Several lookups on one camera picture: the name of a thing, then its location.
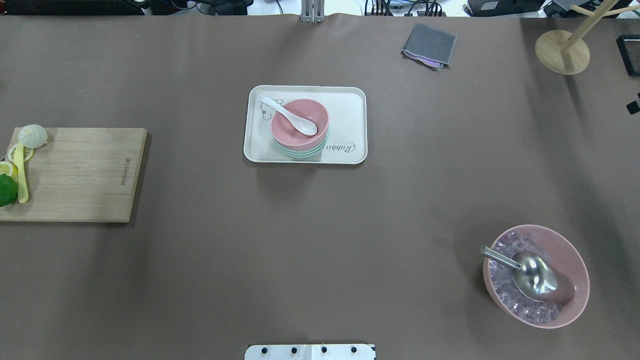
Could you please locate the white ceramic spoon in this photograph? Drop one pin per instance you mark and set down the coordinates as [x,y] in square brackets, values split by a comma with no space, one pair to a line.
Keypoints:
[300,124]

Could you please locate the green bowl stack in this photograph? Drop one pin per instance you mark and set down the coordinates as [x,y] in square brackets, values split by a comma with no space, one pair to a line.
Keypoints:
[301,153]

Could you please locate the large pink ice bowl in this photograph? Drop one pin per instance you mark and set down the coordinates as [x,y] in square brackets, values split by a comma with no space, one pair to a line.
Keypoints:
[559,254]

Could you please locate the cream serving tray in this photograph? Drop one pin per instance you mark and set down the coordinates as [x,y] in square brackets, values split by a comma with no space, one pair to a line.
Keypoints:
[347,140]

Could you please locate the grey folded cloth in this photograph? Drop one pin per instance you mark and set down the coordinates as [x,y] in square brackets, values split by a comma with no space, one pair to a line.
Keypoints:
[430,46]

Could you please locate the metal ice scoop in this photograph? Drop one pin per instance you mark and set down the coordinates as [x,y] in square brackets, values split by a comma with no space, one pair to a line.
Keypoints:
[534,277]

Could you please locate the wooden cutting board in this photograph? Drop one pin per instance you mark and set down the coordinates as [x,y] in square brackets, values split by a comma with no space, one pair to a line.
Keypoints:
[82,175]

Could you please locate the white steamed bun toy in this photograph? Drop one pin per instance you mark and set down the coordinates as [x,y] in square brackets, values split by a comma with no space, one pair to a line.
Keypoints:
[33,136]

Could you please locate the upper lemon slice toy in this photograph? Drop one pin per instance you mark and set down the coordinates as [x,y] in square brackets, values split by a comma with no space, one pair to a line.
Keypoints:
[28,153]

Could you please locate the lemon slice toy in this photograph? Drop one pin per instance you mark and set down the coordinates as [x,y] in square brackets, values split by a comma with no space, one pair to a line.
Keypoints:
[28,153]
[9,169]

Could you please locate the green lime toy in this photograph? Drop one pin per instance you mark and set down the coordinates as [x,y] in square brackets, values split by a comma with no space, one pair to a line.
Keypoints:
[8,190]

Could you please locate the lower lemon slice toy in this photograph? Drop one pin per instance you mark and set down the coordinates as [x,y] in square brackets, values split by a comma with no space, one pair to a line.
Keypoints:
[9,169]

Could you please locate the aluminium frame post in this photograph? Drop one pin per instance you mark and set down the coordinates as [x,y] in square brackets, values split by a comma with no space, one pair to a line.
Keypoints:
[313,11]

